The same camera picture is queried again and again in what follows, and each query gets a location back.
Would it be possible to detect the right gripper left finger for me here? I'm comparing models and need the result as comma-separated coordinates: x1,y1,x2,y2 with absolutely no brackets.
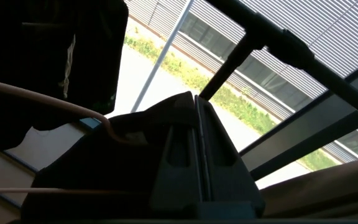
149,124,204,218

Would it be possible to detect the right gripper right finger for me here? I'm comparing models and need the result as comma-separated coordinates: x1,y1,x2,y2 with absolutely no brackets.
194,95,265,218

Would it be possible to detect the black garment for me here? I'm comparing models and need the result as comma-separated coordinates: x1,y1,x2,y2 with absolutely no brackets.
20,91,198,220
0,0,129,153

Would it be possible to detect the pink clothes hanger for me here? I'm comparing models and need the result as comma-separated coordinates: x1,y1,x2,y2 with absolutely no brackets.
0,77,130,196

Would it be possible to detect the black clothes rack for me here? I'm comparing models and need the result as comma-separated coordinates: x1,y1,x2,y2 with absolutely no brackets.
199,0,358,124

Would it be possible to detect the window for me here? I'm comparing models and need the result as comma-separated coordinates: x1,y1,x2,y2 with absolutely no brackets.
0,0,358,208

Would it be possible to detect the brown curtain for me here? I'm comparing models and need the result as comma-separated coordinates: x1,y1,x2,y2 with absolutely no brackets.
259,155,358,218

